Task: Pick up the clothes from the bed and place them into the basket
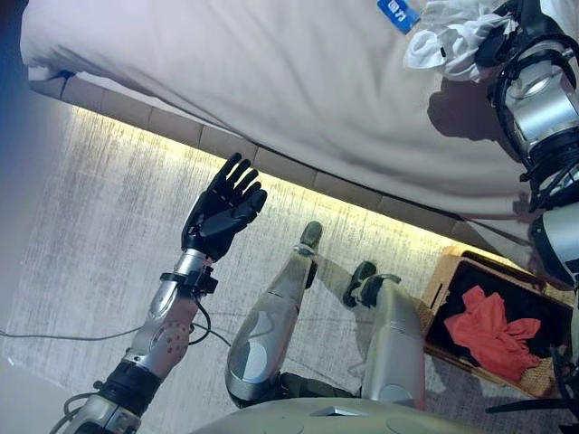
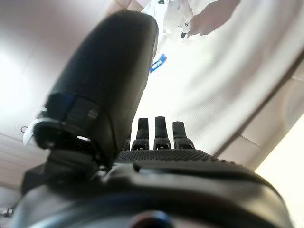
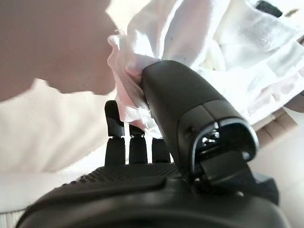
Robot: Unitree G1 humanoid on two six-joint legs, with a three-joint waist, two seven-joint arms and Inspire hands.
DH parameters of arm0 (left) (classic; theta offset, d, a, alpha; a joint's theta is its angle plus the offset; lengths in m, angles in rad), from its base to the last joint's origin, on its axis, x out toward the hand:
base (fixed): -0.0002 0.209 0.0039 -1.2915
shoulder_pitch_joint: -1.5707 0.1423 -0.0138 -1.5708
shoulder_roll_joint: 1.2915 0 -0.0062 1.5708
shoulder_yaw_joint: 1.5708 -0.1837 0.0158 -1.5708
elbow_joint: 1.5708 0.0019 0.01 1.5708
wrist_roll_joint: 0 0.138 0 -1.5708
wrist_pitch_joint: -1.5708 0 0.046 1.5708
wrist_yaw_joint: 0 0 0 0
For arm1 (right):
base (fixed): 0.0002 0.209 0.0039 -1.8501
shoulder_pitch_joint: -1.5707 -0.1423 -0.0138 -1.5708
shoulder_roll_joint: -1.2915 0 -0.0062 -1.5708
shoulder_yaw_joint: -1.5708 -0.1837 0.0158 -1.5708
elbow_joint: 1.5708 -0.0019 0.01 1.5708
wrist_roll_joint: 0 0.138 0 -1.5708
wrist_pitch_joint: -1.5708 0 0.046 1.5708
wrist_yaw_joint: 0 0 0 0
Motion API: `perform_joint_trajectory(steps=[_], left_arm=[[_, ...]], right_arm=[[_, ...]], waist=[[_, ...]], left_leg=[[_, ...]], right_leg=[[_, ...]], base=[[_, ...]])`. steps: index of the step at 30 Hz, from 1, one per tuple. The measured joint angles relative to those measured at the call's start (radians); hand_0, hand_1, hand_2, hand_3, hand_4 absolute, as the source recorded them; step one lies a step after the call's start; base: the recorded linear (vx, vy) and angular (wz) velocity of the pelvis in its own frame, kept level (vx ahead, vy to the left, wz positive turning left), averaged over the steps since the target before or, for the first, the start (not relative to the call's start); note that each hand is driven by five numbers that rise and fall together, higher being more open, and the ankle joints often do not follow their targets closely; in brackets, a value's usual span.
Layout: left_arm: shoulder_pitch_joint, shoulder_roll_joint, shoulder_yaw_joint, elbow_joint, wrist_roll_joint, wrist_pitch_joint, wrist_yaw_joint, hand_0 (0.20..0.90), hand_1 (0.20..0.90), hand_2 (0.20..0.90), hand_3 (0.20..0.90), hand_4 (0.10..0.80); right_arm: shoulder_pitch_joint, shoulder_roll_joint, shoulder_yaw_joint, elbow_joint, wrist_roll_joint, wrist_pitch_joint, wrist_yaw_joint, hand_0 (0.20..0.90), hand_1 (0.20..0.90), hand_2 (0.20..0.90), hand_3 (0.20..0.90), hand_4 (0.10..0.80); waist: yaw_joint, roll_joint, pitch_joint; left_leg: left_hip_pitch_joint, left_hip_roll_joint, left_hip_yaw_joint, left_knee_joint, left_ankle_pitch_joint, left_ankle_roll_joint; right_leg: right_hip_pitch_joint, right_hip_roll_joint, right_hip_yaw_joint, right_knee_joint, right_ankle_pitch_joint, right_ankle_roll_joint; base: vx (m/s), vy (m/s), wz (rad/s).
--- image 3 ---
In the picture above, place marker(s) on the grey bed mattress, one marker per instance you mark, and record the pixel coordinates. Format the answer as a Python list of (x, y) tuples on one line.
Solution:
[(47, 35)]

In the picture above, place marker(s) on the white garment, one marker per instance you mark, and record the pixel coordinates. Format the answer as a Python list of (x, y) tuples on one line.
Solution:
[(237, 59)]

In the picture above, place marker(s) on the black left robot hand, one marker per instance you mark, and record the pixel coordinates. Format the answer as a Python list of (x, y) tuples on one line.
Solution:
[(180, 95)]

